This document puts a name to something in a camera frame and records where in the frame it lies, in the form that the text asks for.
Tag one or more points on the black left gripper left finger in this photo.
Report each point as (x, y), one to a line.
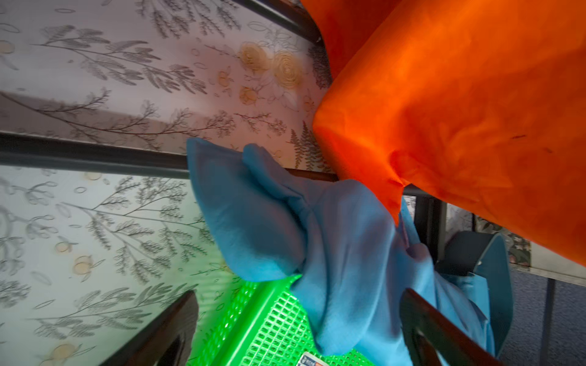
(167, 340)

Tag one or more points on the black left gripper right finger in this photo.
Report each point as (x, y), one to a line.
(432, 339)

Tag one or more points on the orange t-shirt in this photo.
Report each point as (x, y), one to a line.
(478, 103)

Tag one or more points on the blue t-shirt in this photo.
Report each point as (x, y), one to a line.
(352, 260)

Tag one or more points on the teal clothespin tray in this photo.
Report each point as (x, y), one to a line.
(479, 263)

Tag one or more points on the floral table cloth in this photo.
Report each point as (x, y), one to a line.
(100, 230)

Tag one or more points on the cream canvas tote bag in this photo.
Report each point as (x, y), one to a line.
(537, 259)

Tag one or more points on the black clothes rack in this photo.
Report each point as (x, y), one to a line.
(51, 152)

